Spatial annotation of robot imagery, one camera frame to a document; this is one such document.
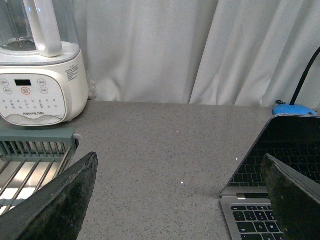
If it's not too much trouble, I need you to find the green dish rack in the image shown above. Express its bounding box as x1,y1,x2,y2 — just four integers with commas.
0,127,79,215

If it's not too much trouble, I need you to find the white curtain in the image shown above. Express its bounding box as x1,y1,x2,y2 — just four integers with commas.
49,0,320,108

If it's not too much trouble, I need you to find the silver laptop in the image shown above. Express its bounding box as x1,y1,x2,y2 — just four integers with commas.
220,114,320,240

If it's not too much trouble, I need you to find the white Joyoung blender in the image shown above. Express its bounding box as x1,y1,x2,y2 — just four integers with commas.
0,0,89,127

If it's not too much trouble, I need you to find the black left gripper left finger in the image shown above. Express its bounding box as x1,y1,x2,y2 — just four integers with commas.
0,152,98,240

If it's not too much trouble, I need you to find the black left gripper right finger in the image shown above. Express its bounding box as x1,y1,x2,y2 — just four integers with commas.
261,154,320,240

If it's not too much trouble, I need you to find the blue desk lamp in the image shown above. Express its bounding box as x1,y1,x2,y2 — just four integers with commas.
272,48,320,116

